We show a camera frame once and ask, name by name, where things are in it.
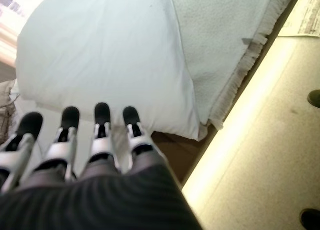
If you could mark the robot left hand black silver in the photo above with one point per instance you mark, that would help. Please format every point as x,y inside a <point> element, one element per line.
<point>105,195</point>

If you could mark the sheer pale curtain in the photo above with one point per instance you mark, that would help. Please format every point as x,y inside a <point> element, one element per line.
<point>15,27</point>

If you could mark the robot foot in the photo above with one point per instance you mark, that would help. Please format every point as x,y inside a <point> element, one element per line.
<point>311,219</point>
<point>314,97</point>

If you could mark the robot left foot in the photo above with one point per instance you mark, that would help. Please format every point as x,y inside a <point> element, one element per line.
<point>311,219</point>

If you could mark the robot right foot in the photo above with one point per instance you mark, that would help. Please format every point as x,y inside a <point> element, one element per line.
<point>314,97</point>

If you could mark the white duvet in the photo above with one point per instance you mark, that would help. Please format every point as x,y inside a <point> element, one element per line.
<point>100,52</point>

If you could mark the cream textured fringed bedspread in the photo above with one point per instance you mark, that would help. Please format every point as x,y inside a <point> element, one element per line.
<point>220,39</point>

